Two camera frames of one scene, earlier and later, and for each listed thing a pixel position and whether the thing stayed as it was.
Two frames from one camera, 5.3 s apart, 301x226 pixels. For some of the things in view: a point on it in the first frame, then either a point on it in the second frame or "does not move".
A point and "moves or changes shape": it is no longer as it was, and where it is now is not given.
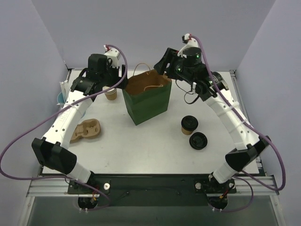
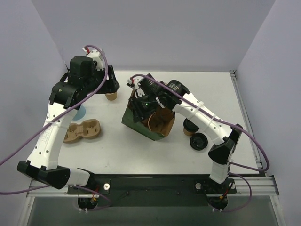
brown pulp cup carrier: [86, 129] does not move
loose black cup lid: [198, 141] does not move
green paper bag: [147, 95] moves or changes shape
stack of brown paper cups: [111, 94] does not move
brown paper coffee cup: [189, 123] does not move
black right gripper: [170, 62] to [135, 109]
